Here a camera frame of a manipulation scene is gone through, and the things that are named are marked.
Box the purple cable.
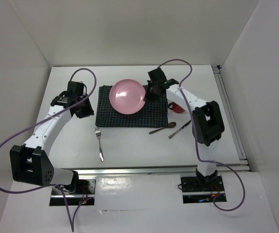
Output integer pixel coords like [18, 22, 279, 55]
[158, 58, 246, 211]
[0, 67, 98, 233]

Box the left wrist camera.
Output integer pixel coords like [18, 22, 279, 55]
[65, 81, 86, 97]

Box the pink plate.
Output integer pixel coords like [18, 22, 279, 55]
[109, 79, 146, 115]

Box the brown wooden spoon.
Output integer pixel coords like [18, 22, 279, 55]
[149, 121, 176, 134]

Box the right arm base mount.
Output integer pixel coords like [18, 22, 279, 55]
[177, 176, 227, 204]

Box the red mug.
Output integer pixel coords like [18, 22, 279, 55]
[168, 102, 185, 114]

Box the silver fork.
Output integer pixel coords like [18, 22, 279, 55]
[95, 127, 104, 162]

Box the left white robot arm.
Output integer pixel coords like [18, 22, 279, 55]
[10, 96, 94, 194]

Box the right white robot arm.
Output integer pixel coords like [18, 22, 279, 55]
[145, 79, 225, 190]

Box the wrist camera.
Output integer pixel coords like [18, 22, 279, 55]
[65, 81, 86, 97]
[148, 67, 167, 83]

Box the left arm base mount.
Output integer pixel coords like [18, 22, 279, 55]
[49, 177, 96, 206]

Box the front aluminium rail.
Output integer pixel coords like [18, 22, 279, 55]
[22, 164, 251, 177]

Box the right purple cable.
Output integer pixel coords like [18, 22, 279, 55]
[158, 58, 246, 211]

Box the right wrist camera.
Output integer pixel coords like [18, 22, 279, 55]
[148, 67, 167, 83]

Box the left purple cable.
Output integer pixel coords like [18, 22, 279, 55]
[0, 67, 98, 233]

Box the silver table knife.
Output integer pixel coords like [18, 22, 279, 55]
[168, 120, 191, 139]

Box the dark checkered cloth napkin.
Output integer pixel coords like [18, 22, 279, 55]
[96, 85, 168, 128]

